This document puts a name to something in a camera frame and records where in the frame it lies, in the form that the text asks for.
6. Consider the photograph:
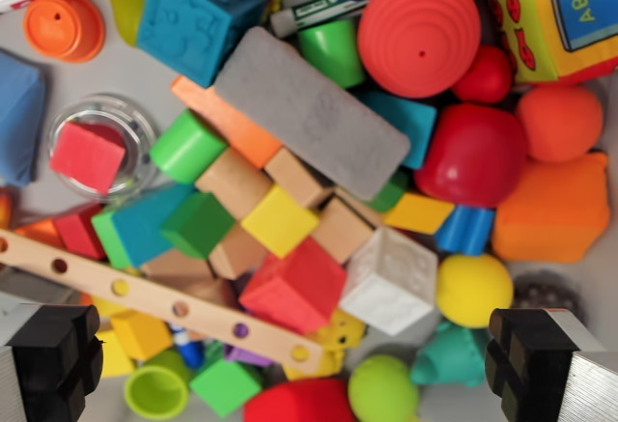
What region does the blue plush cube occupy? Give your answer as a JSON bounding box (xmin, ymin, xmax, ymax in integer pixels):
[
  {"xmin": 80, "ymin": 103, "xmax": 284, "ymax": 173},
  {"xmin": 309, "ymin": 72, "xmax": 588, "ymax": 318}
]
[{"xmin": 0, "ymin": 48, "xmax": 50, "ymax": 188}]

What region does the teal and green foam block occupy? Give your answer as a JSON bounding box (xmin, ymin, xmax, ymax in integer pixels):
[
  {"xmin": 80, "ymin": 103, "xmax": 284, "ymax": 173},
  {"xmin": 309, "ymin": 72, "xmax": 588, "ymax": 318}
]
[{"xmin": 91, "ymin": 183, "xmax": 195, "ymax": 270}]

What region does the small red ball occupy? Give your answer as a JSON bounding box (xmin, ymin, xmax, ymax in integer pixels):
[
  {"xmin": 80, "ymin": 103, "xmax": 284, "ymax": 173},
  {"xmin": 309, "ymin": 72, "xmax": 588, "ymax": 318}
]
[{"xmin": 450, "ymin": 44, "xmax": 515, "ymax": 105}]

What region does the blue marker pen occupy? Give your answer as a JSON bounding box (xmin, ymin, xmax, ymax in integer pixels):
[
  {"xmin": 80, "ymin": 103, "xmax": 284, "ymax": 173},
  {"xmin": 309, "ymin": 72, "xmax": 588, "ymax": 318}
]
[{"xmin": 170, "ymin": 324, "xmax": 207, "ymax": 371}]

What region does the orange wooden plank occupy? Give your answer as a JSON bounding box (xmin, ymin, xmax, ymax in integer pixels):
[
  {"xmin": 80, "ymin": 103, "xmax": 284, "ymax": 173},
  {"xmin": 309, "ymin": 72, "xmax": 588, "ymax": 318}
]
[{"xmin": 169, "ymin": 74, "xmax": 284, "ymax": 171}]

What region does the red wooden block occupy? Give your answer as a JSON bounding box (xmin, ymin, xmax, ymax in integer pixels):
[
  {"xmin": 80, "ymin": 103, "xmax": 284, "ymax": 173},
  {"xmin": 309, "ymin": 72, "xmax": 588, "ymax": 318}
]
[{"xmin": 51, "ymin": 204, "xmax": 108, "ymax": 262}]

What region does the dark grey spiky ball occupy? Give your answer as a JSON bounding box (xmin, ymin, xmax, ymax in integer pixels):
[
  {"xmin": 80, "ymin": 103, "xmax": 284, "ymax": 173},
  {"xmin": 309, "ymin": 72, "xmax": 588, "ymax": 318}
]
[{"xmin": 511, "ymin": 268, "xmax": 582, "ymax": 318}]

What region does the yellow wooden cube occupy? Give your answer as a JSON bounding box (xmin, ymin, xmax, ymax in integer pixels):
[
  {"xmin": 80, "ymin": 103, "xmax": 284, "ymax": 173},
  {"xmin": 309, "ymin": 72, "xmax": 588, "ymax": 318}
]
[{"xmin": 239, "ymin": 184, "xmax": 322, "ymax": 260}]

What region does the blue ridged plastic piece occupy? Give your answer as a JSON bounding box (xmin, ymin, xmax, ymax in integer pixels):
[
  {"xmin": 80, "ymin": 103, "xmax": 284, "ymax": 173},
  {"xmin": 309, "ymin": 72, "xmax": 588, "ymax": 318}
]
[{"xmin": 433, "ymin": 204, "xmax": 496, "ymax": 257}]

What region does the lime green plastic cup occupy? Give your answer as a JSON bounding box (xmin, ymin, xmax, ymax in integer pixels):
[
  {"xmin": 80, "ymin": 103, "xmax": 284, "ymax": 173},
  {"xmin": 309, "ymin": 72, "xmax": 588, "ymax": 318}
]
[{"xmin": 123, "ymin": 349, "xmax": 192, "ymax": 421}]

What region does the green wooden block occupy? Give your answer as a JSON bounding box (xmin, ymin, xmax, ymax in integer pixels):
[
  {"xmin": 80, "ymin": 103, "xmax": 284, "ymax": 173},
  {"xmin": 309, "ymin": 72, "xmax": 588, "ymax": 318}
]
[{"xmin": 368, "ymin": 169, "xmax": 412, "ymax": 214}]

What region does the red rounded toy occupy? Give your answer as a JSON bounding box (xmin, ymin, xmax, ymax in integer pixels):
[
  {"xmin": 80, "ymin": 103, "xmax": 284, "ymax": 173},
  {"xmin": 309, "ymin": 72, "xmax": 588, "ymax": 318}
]
[{"xmin": 242, "ymin": 378, "xmax": 356, "ymax": 422}]

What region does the green wooden cylinder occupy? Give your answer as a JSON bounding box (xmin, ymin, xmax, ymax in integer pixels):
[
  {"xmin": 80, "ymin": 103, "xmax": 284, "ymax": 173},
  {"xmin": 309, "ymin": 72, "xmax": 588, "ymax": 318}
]
[{"xmin": 149, "ymin": 108, "xmax": 230, "ymax": 185}]

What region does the orange rubber ball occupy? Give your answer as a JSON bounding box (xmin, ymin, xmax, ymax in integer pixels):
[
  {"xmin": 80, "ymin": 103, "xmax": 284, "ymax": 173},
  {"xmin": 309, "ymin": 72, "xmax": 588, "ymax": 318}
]
[{"xmin": 514, "ymin": 84, "xmax": 604, "ymax": 164}]

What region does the red wooden cube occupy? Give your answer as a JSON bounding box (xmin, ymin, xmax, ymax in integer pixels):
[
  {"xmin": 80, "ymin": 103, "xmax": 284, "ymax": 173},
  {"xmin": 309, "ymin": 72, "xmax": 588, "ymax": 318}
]
[{"xmin": 238, "ymin": 238, "xmax": 349, "ymax": 336}]

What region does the red ribbed rubber dome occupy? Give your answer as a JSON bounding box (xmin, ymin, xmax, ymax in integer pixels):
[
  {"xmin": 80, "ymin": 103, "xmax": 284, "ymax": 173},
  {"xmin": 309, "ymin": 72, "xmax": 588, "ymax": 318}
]
[{"xmin": 356, "ymin": 0, "xmax": 483, "ymax": 100}]

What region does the purple plastic piece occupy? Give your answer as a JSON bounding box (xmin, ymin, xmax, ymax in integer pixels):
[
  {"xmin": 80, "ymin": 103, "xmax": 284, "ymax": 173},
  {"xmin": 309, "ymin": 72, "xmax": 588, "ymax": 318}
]
[{"xmin": 222, "ymin": 343, "xmax": 274, "ymax": 368}]

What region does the teal rubber animal toy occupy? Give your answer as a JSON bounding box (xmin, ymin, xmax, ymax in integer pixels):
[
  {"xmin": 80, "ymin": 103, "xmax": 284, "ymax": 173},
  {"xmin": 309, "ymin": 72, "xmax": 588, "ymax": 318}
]
[{"xmin": 409, "ymin": 320, "xmax": 492, "ymax": 387}]

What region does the dark green wooden cube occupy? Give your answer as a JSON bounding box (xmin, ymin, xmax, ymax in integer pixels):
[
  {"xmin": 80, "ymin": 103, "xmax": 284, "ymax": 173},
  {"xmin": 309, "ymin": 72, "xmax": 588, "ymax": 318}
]
[{"xmin": 159, "ymin": 191, "xmax": 238, "ymax": 261}]

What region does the clear ring rattle with beads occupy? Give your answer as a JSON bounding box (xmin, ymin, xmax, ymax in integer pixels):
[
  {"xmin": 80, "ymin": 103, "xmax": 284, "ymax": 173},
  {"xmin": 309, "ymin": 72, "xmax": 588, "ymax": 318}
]
[{"xmin": 46, "ymin": 93, "xmax": 161, "ymax": 204}]

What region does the orange wooden block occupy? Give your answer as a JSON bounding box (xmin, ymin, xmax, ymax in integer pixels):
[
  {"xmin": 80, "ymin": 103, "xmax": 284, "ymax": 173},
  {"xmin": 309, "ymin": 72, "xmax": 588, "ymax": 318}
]
[{"xmin": 13, "ymin": 218, "xmax": 65, "ymax": 250}]

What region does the fabric ABC cube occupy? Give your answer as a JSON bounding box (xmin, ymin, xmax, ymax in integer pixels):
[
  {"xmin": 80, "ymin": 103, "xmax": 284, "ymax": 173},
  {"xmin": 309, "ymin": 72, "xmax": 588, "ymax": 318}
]
[{"xmin": 487, "ymin": 0, "xmax": 618, "ymax": 87}]

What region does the white translucent rubber cube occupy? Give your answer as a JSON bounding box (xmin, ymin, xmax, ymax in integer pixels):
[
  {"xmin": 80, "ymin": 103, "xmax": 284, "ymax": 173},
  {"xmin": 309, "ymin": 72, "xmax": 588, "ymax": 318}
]
[{"xmin": 337, "ymin": 225, "xmax": 440, "ymax": 338}]

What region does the green white marker pen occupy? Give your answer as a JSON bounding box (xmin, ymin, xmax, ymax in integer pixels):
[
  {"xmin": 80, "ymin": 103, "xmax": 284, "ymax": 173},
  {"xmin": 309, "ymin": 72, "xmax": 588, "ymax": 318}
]
[{"xmin": 268, "ymin": 0, "xmax": 374, "ymax": 40}]

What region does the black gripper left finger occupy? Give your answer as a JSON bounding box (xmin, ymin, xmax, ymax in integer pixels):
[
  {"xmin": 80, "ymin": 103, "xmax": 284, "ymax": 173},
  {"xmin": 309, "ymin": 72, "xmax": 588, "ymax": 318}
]
[{"xmin": 0, "ymin": 302, "xmax": 105, "ymax": 422}]

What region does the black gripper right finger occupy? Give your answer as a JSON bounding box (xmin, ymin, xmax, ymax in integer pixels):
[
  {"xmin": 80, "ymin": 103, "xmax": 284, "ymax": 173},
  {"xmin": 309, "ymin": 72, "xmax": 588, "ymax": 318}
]
[{"xmin": 484, "ymin": 307, "xmax": 618, "ymax": 422}]

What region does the grey felt eraser block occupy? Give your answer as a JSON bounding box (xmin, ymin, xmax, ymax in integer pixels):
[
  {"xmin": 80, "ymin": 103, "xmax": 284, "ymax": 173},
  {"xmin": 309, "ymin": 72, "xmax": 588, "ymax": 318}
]
[{"xmin": 212, "ymin": 25, "xmax": 412, "ymax": 202}]

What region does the yellow flat wooden block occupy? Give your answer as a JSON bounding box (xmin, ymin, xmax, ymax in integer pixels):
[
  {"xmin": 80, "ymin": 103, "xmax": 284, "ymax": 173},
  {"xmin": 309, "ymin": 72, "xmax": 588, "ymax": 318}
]
[{"xmin": 383, "ymin": 191, "xmax": 457, "ymax": 237}]

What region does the yellow rubber toy figure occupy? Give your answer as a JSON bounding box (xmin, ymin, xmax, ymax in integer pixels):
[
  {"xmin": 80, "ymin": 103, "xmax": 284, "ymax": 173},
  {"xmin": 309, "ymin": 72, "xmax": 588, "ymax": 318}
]
[{"xmin": 308, "ymin": 307, "xmax": 368, "ymax": 352}]

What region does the teal embossed rubber cube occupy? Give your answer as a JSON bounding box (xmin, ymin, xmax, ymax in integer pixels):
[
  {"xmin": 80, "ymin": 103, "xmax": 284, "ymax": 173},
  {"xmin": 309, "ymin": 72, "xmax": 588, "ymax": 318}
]
[{"xmin": 135, "ymin": 0, "xmax": 268, "ymax": 90}]

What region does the large glossy red toy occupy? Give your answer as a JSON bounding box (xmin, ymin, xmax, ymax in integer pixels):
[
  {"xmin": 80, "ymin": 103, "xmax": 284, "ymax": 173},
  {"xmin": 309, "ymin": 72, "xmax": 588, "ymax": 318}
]
[{"xmin": 413, "ymin": 102, "xmax": 529, "ymax": 210}]

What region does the red foam cube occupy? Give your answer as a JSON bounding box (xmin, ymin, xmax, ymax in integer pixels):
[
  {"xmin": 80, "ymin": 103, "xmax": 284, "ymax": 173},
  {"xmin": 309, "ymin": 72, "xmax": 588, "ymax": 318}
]
[{"xmin": 48, "ymin": 121, "xmax": 127, "ymax": 197}]

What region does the lime green ball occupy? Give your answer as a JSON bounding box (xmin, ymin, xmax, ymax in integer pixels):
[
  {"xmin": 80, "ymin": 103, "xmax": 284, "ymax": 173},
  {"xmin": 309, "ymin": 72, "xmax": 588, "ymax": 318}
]
[{"xmin": 347, "ymin": 354, "xmax": 421, "ymax": 422}]

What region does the wooden strip with holes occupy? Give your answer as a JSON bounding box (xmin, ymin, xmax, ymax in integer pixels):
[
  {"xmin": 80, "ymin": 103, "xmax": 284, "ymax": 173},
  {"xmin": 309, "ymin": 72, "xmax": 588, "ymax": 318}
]
[{"xmin": 0, "ymin": 228, "xmax": 324, "ymax": 377}]

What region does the orange soft rubber shape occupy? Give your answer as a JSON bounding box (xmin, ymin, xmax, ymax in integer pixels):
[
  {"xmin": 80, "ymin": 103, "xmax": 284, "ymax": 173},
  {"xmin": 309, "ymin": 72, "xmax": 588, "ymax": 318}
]
[{"xmin": 492, "ymin": 151, "xmax": 612, "ymax": 265}]

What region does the natural wooden block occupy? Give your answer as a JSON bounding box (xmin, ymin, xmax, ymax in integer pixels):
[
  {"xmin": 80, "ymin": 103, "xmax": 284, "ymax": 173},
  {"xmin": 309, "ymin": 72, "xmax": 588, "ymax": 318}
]
[
  {"xmin": 139, "ymin": 247, "xmax": 216, "ymax": 289},
  {"xmin": 312, "ymin": 194, "xmax": 383, "ymax": 266},
  {"xmin": 208, "ymin": 223, "xmax": 269, "ymax": 281},
  {"xmin": 264, "ymin": 147, "xmax": 335, "ymax": 211},
  {"xmin": 194, "ymin": 148, "xmax": 274, "ymax": 221}
]

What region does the teal flat block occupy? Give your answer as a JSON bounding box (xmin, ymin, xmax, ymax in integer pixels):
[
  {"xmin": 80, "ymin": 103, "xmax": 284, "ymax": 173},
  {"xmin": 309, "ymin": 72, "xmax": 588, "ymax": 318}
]
[{"xmin": 353, "ymin": 88, "xmax": 438, "ymax": 171}]

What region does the orange plastic stacking cup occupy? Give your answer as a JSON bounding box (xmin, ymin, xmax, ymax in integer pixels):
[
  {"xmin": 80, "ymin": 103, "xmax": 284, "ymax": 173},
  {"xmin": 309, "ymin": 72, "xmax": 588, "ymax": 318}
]
[{"xmin": 22, "ymin": 0, "xmax": 107, "ymax": 65}]

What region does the yellow rubber ball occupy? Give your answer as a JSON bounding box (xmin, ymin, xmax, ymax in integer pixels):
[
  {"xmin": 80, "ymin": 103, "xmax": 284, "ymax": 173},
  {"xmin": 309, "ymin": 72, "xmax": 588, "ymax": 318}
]
[{"xmin": 435, "ymin": 253, "xmax": 515, "ymax": 329}]

